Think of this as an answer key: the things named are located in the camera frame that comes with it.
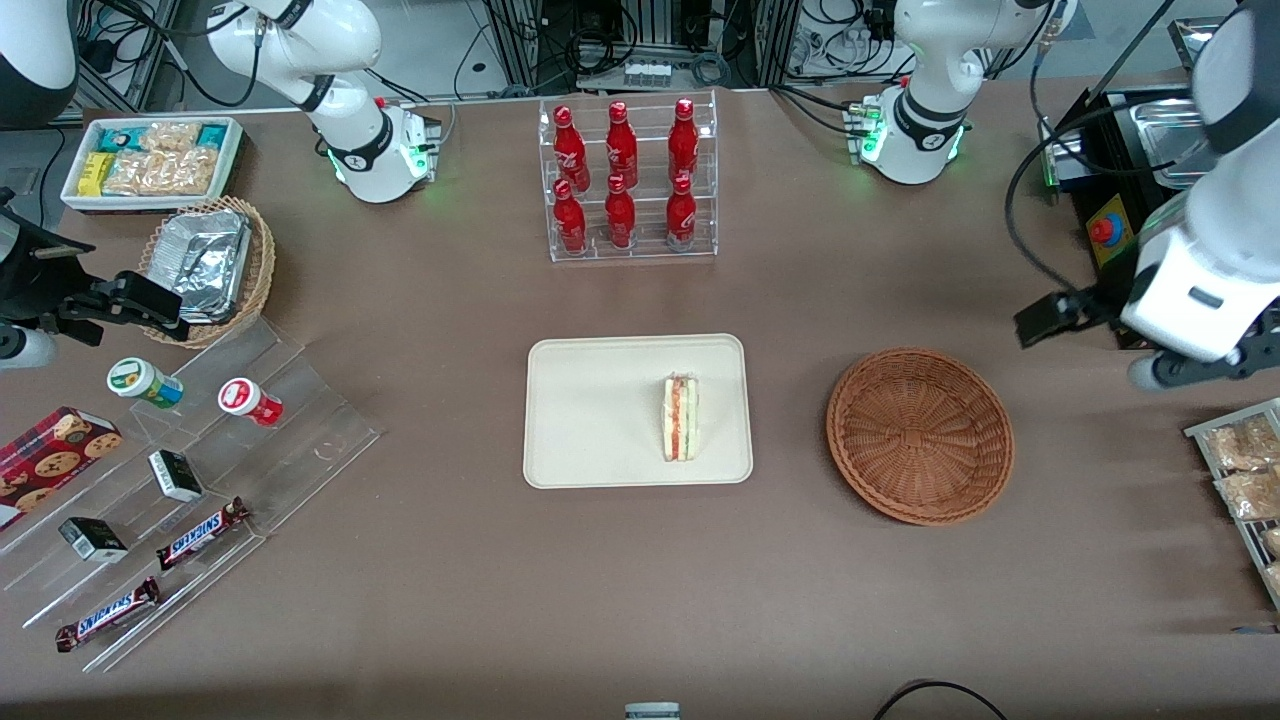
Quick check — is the Snickers chocolate bar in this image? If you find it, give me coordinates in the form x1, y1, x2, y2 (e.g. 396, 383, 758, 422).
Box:
55, 577, 161, 653
157, 497, 251, 571

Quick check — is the clear acrylic bottle rack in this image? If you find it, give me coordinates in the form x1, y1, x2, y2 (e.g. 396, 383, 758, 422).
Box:
537, 90, 719, 263

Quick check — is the black cable loop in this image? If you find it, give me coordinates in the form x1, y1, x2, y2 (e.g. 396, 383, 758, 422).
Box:
873, 680, 1011, 720

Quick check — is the small black box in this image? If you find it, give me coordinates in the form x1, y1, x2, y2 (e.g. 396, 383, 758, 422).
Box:
148, 449, 204, 503
58, 516, 129, 563

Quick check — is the clear bag of crackers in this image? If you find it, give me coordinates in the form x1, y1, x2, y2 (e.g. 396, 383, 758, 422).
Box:
102, 150, 216, 197
140, 120, 203, 156

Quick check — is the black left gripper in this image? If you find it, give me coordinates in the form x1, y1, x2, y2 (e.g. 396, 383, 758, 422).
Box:
1015, 290, 1280, 393

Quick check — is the clear bag of pastry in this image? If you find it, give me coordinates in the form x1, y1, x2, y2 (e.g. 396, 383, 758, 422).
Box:
1203, 415, 1280, 471
1215, 468, 1280, 521

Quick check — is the silver foil container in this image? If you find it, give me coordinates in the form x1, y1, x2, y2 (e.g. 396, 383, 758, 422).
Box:
155, 208, 251, 326

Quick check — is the cream rectangular plastic tray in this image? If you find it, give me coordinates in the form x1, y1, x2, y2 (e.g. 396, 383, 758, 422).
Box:
523, 333, 754, 491

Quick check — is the silver metal tray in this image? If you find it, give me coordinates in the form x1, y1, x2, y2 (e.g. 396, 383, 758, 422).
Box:
1120, 95, 1216, 191

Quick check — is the plastic-wrapped triangle sandwich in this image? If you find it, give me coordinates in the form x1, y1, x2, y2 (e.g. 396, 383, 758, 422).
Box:
660, 373, 699, 463

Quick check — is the light tan wicker basket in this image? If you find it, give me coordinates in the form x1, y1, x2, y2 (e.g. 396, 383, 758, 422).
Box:
138, 195, 276, 349

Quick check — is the thick black cable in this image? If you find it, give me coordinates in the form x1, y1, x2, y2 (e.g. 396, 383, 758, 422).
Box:
1005, 100, 1131, 296

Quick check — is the red chocolate chip cookie box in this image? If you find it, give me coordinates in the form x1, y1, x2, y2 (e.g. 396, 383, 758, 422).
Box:
0, 406, 123, 531

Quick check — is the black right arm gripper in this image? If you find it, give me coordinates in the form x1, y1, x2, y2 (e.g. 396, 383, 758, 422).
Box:
0, 195, 191, 371

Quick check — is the green-lid snack cup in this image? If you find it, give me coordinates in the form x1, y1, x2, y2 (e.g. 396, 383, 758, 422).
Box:
107, 357, 184, 409

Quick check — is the clear acrylic stepped display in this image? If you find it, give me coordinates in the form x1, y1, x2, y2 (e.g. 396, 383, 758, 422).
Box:
0, 315, 383, 673

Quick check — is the tray of packaged snacks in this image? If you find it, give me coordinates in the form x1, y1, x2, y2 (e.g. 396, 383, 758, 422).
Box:
1185, 398, 1280, 611

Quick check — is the round brown wicker basket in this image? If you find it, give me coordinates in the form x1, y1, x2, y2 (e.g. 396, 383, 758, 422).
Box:
826, 347, 1015, 527

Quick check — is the red cola bottle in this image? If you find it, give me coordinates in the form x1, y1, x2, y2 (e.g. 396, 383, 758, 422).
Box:
668, 97, 700, 183
604, 175, 637, 251
606, 101, 639, 186
553, 180, 588, 256
666, 173, 697, 248
553, 105, 591, 191

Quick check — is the black control box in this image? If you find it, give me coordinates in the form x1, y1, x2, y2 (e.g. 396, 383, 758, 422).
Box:
1040, 85, 1216, 351

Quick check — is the red-lid snack cup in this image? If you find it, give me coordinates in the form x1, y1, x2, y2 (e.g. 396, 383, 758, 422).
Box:
218, 378, 284, 428

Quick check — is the white rectangular snack bin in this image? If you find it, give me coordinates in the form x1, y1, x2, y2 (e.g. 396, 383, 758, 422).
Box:
60, 115, 246, 216

